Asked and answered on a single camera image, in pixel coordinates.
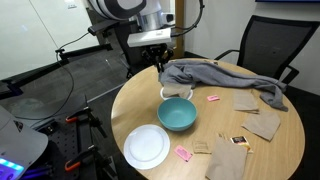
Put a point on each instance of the orange black clamp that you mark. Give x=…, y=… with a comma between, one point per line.
x=86, y=114
x=92, y=150

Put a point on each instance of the pink packet near plate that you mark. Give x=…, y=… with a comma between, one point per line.
x=183, y=153

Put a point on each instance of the black mesh office chair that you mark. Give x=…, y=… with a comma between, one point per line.
x=269, y=45

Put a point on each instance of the small brown paper piece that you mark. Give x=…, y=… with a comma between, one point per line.
x=200, y=147

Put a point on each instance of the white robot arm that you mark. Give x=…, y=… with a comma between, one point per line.
x=148, y=15

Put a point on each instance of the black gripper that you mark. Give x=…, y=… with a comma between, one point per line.
x=158, y=53

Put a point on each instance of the grey sweatshirt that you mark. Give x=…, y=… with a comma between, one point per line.
x=191, y=72

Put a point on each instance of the pink sticky packet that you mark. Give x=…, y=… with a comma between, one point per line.
x=213, y=98

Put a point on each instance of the grey device with lights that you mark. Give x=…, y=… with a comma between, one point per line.
x=20, y=146

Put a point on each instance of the brown napkin on plate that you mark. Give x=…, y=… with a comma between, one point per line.
x=170, y=90

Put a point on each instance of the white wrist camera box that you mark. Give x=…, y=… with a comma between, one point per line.
x=149, y=38

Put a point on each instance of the large white plate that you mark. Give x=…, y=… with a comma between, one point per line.
x=146, y=147

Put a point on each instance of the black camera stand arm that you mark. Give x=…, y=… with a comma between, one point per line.
x=14, y=83

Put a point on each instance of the small snack packet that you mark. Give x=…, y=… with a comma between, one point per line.
x=241, y=140

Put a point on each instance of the teal plastic bowl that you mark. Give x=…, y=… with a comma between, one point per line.
x=177, y=114

